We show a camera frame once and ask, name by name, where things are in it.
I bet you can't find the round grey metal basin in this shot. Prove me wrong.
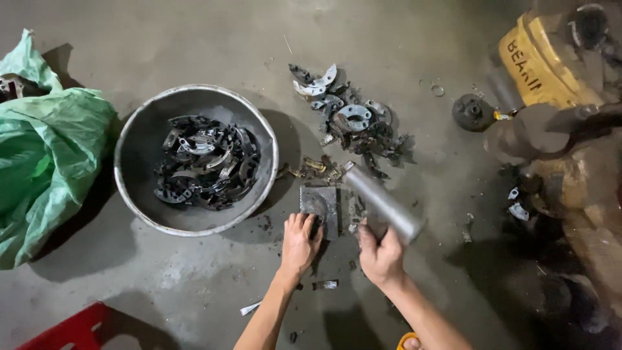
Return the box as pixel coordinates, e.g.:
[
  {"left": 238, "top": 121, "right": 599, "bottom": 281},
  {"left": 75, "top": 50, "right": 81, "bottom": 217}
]
[{"left": 113, "top": 84, "right": 280, "bottom": 238}]

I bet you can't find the grey metal cylinder bar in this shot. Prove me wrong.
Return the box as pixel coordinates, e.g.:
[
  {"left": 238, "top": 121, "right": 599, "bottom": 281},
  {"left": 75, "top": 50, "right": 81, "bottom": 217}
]
[{"left": 343, "top": 165, "right": 424, "bottom": 245}]

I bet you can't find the pile of broken metal parts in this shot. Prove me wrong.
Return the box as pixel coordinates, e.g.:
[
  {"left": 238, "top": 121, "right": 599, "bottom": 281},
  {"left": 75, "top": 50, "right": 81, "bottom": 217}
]
[{"left": 289, "top": 63, "right": 417, "bottom": 180}]

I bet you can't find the person's right hand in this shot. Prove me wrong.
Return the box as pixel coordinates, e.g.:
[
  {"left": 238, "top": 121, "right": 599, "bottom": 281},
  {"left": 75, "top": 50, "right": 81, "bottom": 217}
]
[{"left": 357, "top": 225, "right": 408, "bottom": 288}]

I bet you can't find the person's left hand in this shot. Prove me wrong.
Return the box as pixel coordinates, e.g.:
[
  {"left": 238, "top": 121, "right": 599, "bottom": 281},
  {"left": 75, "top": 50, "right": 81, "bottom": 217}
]
[{"left": 281, "top": 212, "right": 324, "bottom": 282}]

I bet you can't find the black round metal disc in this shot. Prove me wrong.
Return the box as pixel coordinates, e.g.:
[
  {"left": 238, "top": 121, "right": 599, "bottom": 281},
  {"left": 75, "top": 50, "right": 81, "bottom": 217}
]
[{"left": 451, "top": 93, "right": 497, "bottom": 132}]

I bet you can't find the square steel anvil plate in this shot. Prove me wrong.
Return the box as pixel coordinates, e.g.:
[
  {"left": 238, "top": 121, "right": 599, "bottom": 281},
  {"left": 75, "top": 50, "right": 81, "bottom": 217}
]
[{"left": 299, "top": 186, "right": 340, "bottom": 241}]

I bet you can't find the heap of black metal scrap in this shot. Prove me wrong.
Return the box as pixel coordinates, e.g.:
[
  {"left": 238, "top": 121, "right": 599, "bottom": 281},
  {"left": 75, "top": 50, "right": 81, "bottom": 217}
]
[{"left": 154, "top": 115, "right": 262, "bottom": 211}]

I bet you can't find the pile of small brass bits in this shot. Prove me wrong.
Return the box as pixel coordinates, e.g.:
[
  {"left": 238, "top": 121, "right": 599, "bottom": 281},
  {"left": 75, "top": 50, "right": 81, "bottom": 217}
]
[{"left": 276, "top": 155, "right": 345, "bottom": 186}]

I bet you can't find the curved silver metal piece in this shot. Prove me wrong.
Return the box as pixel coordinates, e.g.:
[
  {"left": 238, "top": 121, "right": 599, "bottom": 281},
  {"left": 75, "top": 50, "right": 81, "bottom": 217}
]
[{"left": 508, "top": 202, "right": 530, "bottom": 222}]

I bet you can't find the green woven plastic sack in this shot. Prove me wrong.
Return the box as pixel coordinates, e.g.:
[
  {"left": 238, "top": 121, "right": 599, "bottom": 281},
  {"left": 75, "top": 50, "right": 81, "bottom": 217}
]
[{"left": 0, "top": 28, "right": 118, "bottom": 271}]

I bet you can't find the red plastic stool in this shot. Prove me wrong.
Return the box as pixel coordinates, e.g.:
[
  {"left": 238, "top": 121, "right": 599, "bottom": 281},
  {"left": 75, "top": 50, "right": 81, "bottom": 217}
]
[{"left": 16, "top": 301, "right": 120, "bottom": 350}]

